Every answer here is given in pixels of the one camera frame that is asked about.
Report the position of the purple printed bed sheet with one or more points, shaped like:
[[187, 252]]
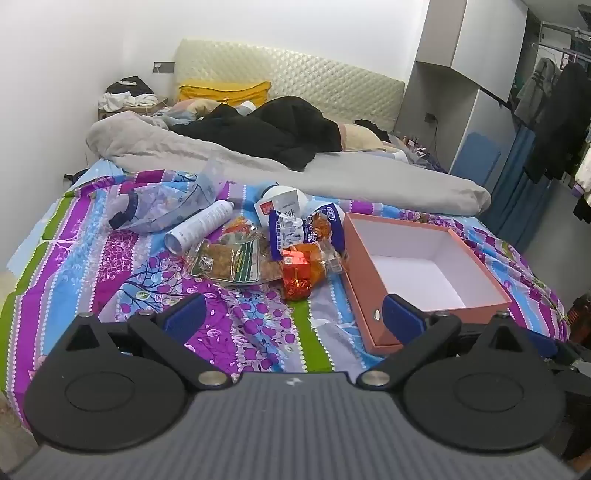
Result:
[[92, 258]]

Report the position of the grey blanket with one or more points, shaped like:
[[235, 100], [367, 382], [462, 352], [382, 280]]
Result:
[[369, 177]]

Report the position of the blue curtain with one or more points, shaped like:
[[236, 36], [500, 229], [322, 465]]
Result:
[[512, 194]]

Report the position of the blue and white snack packet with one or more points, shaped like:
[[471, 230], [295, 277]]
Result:
[[286, 233]]

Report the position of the blue board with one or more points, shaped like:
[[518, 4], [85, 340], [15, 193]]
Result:
[[475, 157]]

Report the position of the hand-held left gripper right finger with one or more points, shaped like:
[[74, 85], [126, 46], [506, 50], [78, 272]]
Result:
[[404, 321]]

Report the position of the pastel printed quilt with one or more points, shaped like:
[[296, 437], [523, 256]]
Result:
[[189, 110]]

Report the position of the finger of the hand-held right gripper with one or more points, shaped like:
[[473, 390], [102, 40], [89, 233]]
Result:
[[568, 353]]

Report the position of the pile of clothes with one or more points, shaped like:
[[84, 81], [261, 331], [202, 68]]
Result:
[[127, 94]]

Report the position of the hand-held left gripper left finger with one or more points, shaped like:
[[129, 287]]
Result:
[[184, 316]]

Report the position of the orange print snack packet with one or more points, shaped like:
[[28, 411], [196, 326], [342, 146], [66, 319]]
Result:
[[240, 227]]

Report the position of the grey wall socket panel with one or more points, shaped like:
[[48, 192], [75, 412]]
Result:
[[164, 68]]

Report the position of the red foil snack packet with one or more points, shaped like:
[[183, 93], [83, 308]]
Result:
[[295, 277]]

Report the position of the black hanging coat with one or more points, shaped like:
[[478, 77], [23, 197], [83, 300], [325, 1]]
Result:
[[563, 120]]

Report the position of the white spray can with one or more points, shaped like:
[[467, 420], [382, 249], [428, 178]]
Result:
[[198, 226]]

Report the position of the white red-label snack packet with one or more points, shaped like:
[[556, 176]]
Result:
[[279, 203]]

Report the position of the beige pillow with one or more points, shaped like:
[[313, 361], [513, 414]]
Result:
[[360, 136]]

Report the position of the blue snack bag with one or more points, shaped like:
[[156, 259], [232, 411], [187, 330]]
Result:
[[323, 226]]

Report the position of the cream quilted headboard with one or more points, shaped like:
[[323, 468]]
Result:
[[300, 74]]

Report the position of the white wardrobe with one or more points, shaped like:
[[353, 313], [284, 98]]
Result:
[[480, 41]]

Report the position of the dark cloth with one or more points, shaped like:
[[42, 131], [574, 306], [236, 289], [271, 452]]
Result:
[[371, 128]]

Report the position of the metal clothes rail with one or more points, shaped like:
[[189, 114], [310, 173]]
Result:
[[563, 27]]

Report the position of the clear plastic bag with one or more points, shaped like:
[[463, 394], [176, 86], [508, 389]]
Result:
[[157, 203]]

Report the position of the grey striped hanging jacket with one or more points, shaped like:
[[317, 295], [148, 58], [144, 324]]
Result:
[[535, 87]]

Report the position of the black jacket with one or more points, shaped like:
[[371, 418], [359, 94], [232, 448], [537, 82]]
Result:
[[277, 129]]

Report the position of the yellow pillow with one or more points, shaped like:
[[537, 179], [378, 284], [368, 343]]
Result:
[[221, 92]]

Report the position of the small clear snack packet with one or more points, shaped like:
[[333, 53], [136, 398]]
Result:
[[334, 264]]

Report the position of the pink cardboard box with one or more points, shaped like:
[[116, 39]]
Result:
[[364, 286]]

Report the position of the green-label clear snack packet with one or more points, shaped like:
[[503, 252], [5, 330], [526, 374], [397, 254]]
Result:
[[231, 265]]

